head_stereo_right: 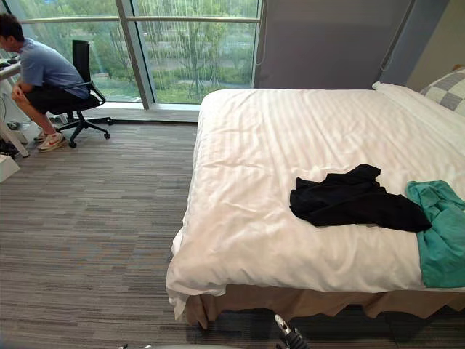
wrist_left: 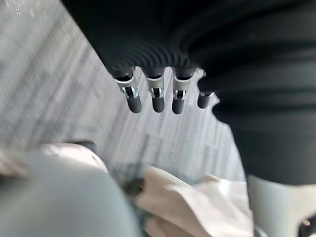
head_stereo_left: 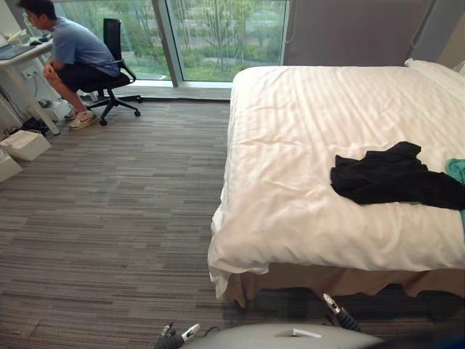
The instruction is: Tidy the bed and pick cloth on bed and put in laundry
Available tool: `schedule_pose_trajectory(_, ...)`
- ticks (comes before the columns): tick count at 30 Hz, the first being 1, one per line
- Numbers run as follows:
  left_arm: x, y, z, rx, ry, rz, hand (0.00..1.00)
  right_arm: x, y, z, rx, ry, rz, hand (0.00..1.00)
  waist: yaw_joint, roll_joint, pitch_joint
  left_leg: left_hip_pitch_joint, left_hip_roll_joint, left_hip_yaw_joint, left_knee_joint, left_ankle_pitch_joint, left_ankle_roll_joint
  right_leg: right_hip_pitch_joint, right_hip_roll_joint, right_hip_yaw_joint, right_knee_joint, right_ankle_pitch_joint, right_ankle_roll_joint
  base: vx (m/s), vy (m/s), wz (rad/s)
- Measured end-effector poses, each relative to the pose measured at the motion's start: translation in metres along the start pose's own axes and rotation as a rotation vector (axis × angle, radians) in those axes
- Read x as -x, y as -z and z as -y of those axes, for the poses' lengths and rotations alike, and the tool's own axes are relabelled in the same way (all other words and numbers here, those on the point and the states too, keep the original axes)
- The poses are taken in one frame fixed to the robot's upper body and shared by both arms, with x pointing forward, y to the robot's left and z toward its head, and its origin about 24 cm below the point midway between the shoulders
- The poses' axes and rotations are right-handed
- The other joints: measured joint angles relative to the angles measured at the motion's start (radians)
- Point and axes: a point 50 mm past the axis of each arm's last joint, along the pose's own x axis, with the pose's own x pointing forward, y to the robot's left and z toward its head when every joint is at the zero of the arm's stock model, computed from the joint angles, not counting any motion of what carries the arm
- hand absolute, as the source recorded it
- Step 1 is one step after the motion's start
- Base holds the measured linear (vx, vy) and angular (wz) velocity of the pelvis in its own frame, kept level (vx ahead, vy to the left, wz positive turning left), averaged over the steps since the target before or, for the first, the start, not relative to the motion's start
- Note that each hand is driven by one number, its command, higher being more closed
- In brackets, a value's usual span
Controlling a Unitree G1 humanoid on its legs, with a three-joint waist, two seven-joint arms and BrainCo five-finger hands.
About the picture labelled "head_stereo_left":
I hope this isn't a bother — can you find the white paper bag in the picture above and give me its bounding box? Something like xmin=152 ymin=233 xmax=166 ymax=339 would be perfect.
xmin=0 ymin=129 xmax=52 ymax=162

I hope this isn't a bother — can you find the black cloth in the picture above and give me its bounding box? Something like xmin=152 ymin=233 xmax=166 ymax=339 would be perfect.
xmin=329 ymin=141 xmax=465 ymax=212

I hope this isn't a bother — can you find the person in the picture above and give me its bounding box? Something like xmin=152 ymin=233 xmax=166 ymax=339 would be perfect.
xmin=17 ymin=0 xmax=121 ymax=130

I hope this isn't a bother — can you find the teal cloth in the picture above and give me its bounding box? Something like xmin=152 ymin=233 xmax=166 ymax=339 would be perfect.
xmin=445 ymin=157 xmax=465 ymax=234

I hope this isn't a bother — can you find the beige bed skirt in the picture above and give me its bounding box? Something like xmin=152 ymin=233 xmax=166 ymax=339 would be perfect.
xmin=227 ymin=261 xmax=465 ymax=310

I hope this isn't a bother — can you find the black office chair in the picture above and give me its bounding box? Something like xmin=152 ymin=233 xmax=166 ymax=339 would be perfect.
xmin=77 ymin=17 xmax=144 ymax=127

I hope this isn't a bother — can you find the white pillow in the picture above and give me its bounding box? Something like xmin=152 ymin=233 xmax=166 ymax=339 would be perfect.
xmin=403 ymin=57 xmax=465 ymax=100

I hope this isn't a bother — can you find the silver robot torso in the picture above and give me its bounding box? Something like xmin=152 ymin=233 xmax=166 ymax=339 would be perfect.
xmin=180 ymin=323 xmax=387 ymax=349

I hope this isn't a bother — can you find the white box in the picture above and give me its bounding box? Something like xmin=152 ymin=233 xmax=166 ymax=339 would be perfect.
xmin=0 ymin=148 xmax=23 ymax=184

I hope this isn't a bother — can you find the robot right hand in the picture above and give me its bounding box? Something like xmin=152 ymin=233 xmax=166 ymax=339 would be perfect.
xmin=322 ymin=292 xmax=363 ymax=333

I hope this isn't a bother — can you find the white striped duvet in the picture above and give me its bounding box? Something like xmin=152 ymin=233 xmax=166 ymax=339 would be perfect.
xmin=207 ymin=65 xmax=465 ymax=300

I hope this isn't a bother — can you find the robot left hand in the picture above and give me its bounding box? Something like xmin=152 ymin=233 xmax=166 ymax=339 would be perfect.
xmin=155 ymin=322 xmax=202 ymax=349

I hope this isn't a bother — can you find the grey window frame post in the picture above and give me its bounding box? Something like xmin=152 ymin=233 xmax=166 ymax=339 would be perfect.
xmin=152 ymin=0 xmax=185 ymax=89

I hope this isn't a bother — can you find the white desk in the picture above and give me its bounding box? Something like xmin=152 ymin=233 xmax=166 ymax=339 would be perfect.
xmin=0 ymin=31 xmax=61 ymax=137

